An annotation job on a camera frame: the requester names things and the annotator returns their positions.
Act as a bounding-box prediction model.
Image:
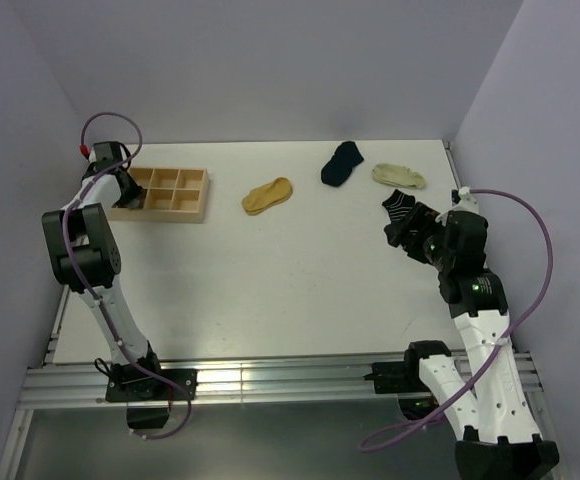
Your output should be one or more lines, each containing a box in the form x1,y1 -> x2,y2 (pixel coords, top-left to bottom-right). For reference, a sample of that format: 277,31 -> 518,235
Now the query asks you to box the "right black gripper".
383,201 -> 454,271

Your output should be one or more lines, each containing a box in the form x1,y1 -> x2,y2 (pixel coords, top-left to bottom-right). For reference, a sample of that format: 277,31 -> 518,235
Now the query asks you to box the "mustard yellow sock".
241,177 -> 293,216

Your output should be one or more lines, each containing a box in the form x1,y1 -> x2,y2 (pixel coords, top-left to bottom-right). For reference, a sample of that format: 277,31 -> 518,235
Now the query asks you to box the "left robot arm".
42,141 -> 165,399

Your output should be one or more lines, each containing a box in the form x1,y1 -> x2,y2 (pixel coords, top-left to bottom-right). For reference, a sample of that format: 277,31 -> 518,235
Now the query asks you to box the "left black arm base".
93,358 -> 197,433

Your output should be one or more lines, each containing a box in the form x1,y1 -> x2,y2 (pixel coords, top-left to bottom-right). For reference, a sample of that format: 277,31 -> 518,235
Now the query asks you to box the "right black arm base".
364,361 -> 438,421

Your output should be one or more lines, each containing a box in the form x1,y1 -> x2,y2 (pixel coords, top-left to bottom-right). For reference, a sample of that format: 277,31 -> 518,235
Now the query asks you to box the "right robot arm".
385,202 -> 560,479

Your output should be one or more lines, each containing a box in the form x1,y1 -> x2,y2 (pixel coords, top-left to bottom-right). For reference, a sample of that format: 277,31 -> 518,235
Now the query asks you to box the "black striped sock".
382,189 -> 416,223

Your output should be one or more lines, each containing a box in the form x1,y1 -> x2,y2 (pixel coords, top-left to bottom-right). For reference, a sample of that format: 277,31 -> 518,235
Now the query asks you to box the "wooden compartment tray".
107,167 -> 209,224

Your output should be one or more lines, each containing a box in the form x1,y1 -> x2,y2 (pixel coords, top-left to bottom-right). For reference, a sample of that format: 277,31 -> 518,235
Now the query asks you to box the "cream sock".
371,163 -> 427,190

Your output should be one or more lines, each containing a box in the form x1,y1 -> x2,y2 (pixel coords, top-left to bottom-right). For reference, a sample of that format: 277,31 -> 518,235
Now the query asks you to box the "navy blue sock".
320,141 -> 364,187

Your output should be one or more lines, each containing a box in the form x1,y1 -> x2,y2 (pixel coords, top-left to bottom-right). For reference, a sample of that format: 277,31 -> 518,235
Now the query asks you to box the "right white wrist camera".
451,187 -> 479,214

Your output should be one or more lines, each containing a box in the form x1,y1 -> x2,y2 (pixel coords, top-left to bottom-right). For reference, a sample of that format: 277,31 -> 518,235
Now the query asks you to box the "aluminium frame rail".
17,349 -> 541,411

